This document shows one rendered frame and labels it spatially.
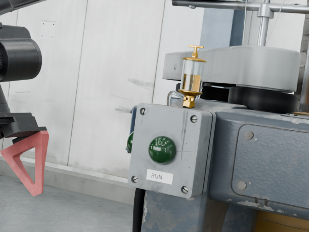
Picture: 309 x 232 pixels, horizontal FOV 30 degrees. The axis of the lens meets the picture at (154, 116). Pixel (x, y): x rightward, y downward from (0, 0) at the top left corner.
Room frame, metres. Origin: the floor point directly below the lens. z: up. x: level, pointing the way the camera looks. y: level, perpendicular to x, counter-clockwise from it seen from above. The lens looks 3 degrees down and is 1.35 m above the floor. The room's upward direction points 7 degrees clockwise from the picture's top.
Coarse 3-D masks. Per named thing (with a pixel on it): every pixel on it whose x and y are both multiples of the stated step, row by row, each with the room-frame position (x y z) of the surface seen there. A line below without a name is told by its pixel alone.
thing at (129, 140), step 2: (132, 132) 0.63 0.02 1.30; (130, 134) 0.63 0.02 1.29; (132, 134) 0.63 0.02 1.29; (130, 136) 0.63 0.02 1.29; (132, 136) 0.62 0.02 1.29; (128, 138) 0.63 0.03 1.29; (130, 138) 0.62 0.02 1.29; (132, 138) 0.62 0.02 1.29; (128, 140) 0.63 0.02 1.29; (130, 140) 0.62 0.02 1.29; (132, 140) 0.62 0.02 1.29; (128, 142) 0.63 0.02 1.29; (130, 142) 0.62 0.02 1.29; (128, 144) 0.62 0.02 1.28; (130, 144) 0.62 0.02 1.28; (128, 146) 0.63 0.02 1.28; (130, 146) 0.62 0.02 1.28; (128, 148) 0.63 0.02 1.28; (130, 148) 0.62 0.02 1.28; (128, 150) 0.63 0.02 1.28; (130, 150) 0.63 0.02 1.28; (130, 152) 0.63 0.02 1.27
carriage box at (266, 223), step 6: (258, 222) 0.89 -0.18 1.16; (264, 222) 0.89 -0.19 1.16; (270, 222) 0.89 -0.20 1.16; (258, 228) 0.89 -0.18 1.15; (264, 228) 0.89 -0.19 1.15; (270, 228) 0.89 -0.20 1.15; (276, 228) 0.88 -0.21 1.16; (282, 228) 0.88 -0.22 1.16; (288, 228) 0.87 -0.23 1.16; (294, 228) 0.87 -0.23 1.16
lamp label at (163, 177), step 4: (148, 172) 0.60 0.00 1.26; (152, 172) 0.60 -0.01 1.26; (156, 172) 0.60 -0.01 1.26; (160, 172) 0.60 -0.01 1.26; (164, 172) 0.59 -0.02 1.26; (148, 176) 0.60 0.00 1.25; (152, 176) 0.60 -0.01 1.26; (156, 176) 0.60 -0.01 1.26; (160, 176) 0.60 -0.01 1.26; (164, 176) 0.59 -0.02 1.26; (168, 176) 0.59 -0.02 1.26; (172, 176) 0.59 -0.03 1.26; (156, 180) 0.60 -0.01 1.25; (160, 180) 0.60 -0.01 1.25; (164, 180) 0.59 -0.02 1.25; (168, 180) 0.59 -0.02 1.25
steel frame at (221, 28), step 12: (204, 12) 5.70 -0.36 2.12; (216, 12) 5.65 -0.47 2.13; (228, 12) 5.60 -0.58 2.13; (240, 12) 5.96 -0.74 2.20; (204, 24) 5.69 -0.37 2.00; (216, 24) 5.64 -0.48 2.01; (228, 24) 5.59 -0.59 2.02; (240, 24) 5.95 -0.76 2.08; (204, 36) 5.69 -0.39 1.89; (216, 36) 5.63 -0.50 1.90; (228, 36) 5.58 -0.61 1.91; (240, 36) 5.94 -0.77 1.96; (204, 48) 5.68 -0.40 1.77
